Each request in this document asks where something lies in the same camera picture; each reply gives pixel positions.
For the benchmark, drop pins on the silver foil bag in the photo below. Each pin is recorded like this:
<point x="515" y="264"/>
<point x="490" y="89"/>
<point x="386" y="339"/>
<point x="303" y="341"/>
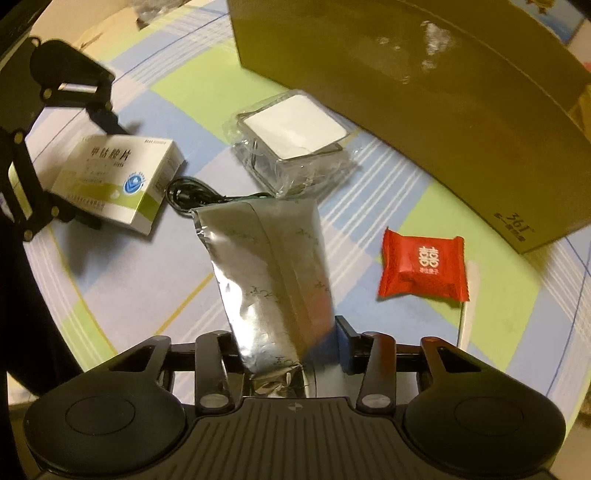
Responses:
<point x="272" y="277"/>

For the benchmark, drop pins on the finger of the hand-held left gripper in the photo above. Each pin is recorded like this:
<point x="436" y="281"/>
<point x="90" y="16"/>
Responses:
<point x="55" y="55"/>
<point x="27" y="224"/>

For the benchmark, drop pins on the beige flat stick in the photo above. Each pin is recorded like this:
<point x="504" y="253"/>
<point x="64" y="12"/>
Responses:
<point x="468" y="304"/>

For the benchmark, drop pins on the brown cardboard box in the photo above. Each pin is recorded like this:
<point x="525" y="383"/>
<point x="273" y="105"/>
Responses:
<point x="392" y="92"/>

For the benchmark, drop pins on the blue milk carton box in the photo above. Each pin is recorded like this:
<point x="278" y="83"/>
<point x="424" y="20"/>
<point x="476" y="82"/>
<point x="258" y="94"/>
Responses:
<point x="572" y="25"/>

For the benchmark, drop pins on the red candy packet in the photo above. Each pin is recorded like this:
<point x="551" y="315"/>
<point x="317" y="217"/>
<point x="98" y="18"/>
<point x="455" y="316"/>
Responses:
<point x="420" y="265"/>

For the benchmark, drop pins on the clear plastic package white insert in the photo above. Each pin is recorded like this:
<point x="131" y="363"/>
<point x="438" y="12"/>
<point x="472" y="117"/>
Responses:
<point x="291" y="131"/>

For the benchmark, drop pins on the plaid cloth covered desktop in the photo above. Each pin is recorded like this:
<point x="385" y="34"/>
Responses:
<point x="138" y="286"/>

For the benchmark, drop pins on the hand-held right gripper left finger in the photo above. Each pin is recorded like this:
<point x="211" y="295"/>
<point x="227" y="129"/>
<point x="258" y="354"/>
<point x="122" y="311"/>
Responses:
<point x="212" y="360"/>

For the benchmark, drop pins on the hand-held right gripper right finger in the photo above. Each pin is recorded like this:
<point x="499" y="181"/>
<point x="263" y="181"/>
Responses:
<point x="346" y="350"/>

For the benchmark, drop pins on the white green medicine box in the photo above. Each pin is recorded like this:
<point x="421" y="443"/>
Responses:
<point x="111" y="180"/>

